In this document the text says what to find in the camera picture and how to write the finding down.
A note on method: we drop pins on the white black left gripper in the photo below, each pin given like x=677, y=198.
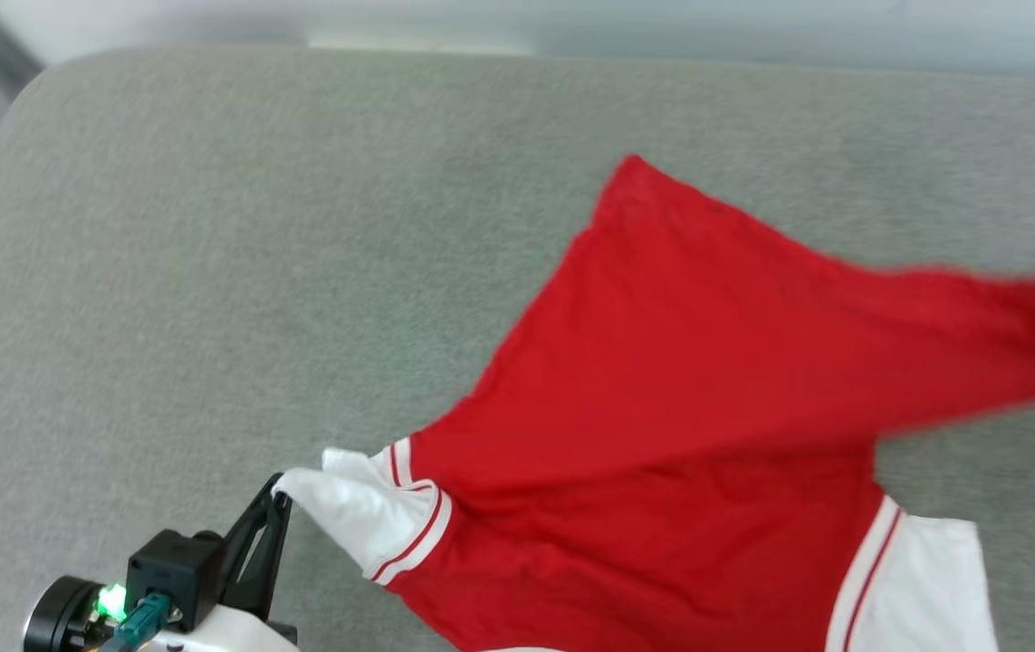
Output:
x=64, y=616

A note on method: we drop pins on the red and white shirt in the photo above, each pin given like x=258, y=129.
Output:
x=707, y=362

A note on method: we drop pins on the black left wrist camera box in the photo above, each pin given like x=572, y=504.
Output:
x=177, y=570

